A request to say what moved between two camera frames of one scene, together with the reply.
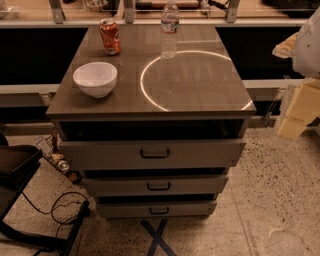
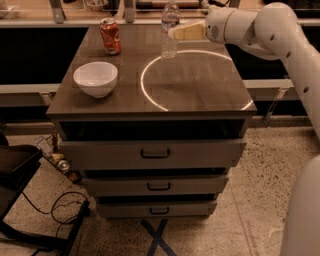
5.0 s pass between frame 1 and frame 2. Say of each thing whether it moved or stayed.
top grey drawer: stayed
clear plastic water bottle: stayed
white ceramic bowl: stayed
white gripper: moved
